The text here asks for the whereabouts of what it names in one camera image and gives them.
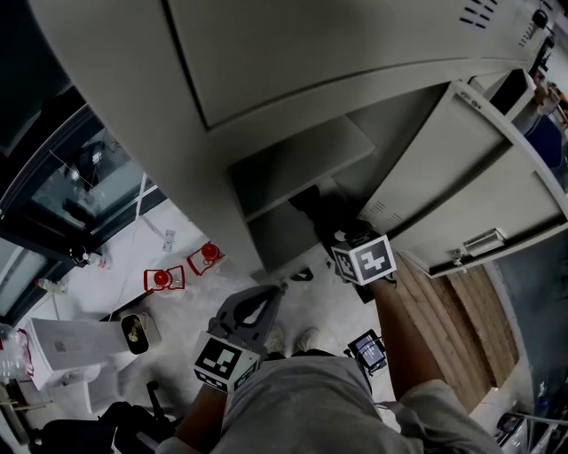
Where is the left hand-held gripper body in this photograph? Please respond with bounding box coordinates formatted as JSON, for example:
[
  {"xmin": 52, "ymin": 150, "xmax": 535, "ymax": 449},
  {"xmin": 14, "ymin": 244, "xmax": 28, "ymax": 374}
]
[{"xmin": 193, "ymin": 285, "xmax": 288, "ymax": 394}]

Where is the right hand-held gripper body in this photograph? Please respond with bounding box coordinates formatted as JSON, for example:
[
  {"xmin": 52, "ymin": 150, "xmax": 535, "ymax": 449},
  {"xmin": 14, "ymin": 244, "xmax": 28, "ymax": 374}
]
[{"xmin": 330, "ymin": 233, "xmax": 398, "ymax": 306}]

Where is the black bag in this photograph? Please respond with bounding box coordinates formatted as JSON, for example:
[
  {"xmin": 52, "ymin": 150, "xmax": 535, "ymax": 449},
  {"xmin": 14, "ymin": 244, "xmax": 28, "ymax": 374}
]
[{"xmin": 288, "ymin": 184, "xmax": 369, "ymax": 249}]

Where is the grey metal locker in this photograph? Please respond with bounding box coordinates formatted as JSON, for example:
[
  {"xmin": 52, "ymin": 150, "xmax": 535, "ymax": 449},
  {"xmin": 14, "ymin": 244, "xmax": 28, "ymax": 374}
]
[{"xmin": 26, "ymin": 0, "xmax": 568, "ymax": 285}]

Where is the person's left forearm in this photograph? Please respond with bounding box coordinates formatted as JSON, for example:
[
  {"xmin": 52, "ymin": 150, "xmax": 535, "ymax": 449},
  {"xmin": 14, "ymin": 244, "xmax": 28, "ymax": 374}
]
[{"xmin": 175, "ymin": 383, "xmax": 227, "ymax": 442}]

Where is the person's right forearm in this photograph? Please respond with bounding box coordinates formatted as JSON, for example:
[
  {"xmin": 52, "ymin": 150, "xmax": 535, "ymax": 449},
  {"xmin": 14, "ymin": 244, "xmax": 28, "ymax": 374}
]
[{"xmin": 370, "ymin": 277, "xmax": 445, "ymax": 403}]

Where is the open grey locker door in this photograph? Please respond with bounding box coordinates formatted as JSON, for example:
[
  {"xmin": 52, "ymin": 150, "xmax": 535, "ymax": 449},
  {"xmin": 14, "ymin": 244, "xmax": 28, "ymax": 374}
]
[{"xmin": 357, "ymin": 80, "xmax": 568, "ymax": 279}]

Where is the person's white left shoe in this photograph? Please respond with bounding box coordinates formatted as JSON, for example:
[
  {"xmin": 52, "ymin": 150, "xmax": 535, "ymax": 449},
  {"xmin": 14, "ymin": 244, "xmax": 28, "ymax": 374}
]
[{"xmin": 264, "ymin": 325, "xmax": 285, "ymax": 356}]

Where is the person's white shoe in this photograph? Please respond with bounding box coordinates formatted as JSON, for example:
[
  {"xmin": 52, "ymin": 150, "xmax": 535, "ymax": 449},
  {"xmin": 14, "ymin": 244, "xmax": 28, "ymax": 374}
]
[
  {"xmin": 296, "ymin": 327, "xmax": 321, "ymax": 354},
  {"xmin": 264, "ymin": 325, "xmax": 285, "ymax": 356}
]

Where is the person's white right shoe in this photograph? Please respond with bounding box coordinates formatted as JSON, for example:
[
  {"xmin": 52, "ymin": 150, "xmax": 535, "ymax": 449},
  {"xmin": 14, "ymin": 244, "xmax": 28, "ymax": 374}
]
[{"xmin": 296, "ymin": 327, "xmax": 321, "ymax": 354}]

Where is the small black screen device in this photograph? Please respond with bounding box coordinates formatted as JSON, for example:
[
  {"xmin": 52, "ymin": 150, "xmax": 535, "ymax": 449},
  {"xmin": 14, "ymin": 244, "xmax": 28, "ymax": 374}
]
[{"xmin": 345, "ymin": 328, "xmax": 390, "ymax": 378}]

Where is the person's light grey shirt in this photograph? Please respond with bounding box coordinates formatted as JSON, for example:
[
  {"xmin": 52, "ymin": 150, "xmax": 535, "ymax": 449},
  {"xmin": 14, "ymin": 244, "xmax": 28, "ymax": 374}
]
[{"xmin": 154, "ymin": 354, "xmax": 505, "ymax": 454}]

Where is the red caged lantern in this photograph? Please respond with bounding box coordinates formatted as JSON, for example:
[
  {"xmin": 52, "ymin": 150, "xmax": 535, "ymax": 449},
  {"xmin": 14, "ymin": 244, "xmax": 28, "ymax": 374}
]
[
  {"xmin": 185, "ymin": 241, "xmax": 225, "ymax": 277},
  {"xmin": 143, "ymin": 264, "xmax": 185, "ymax": 294}
]

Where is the wooden step platform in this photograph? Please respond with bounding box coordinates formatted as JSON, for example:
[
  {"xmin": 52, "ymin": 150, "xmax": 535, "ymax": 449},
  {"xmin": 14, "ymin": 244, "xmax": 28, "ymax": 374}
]
[{"xmin": 394, "ymin": 252, "xmax": 520, "ymax": 411}]

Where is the black office chair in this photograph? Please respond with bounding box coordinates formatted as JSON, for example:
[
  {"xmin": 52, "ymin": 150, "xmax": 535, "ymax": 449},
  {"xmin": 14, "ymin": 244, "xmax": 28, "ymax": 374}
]
[{"xmin": 28, "ymin": 380, "xmax": 185, "ymax": 454}]

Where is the white cardboard box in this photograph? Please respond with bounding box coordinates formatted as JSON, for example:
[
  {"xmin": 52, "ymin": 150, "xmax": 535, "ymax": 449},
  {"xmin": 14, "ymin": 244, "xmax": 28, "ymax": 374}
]
[{"xmin": 24, "ymin": 317, "xmax": 130, "ymax": 391}]

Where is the small white bottle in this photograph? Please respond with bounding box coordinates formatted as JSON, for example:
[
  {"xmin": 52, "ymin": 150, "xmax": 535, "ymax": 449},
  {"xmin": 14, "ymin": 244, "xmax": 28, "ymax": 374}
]
[{"xmin": 70, "ymin": 247, "xmax": 112, "ymax": 270}]

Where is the clear bottle with green liquid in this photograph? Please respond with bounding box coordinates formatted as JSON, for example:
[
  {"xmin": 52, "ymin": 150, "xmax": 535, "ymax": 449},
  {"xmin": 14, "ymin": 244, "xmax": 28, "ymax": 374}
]
[{"xmin": 35, "ymin": 278, "xmax": 67, "ymax": 296}]

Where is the clear plastic bag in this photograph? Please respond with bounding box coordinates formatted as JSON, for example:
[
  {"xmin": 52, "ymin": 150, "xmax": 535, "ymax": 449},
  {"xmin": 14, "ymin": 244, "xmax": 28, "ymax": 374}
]
[{"xmin": 0, "ymin": 323, "xmax": 35, "ymax": 382}]

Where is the blue chair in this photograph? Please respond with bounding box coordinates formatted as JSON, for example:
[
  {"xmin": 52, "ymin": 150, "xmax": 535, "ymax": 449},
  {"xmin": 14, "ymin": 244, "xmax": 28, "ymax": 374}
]
[{"xmin": 523, "ymin": 115, "xmax": 568, "ymax": 194}]

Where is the black framed window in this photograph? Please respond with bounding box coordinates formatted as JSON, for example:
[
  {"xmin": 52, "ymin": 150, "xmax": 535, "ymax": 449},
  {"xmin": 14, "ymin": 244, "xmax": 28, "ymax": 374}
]
[{"xmin": 0, "ymin": 86, "xmax": 161, "ymax": 327}]

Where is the metal frame trolley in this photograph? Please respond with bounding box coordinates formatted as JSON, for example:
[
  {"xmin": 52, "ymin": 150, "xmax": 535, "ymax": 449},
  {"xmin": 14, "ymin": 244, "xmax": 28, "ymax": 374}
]
[{"xmin": 494, "ymin": 411, "xmax": 568, "ymax": 454}]

